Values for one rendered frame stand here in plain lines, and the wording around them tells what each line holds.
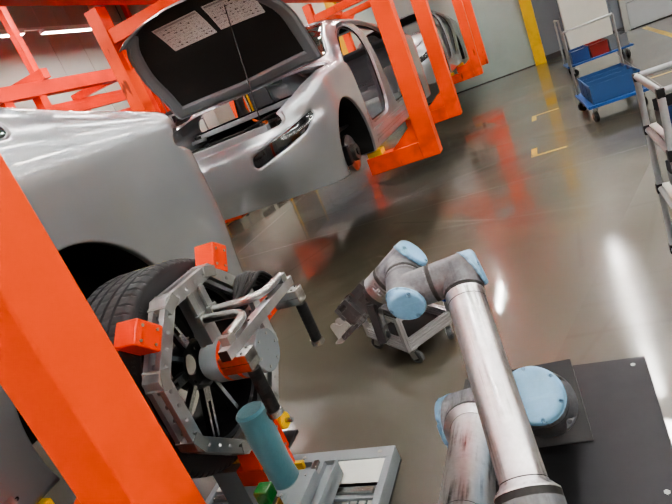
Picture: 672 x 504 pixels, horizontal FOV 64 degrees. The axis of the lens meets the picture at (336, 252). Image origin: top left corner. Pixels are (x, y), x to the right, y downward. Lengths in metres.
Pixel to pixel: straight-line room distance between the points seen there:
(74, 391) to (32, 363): 0.10
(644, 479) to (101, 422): 1.29
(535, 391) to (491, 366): 0.41
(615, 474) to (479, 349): 0.66
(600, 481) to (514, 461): 0.64
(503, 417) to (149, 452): 0.77
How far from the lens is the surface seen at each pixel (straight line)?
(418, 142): 5.04
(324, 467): 2.25
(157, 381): 1.46
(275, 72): 5.06
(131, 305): 1.56
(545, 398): 1.50
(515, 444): 1.05
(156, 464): 1.36
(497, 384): 1.09
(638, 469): 1.67
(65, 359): 1.22
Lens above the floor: 1.47
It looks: 17 degrees down
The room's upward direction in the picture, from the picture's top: 23 degrees counter-clockwise
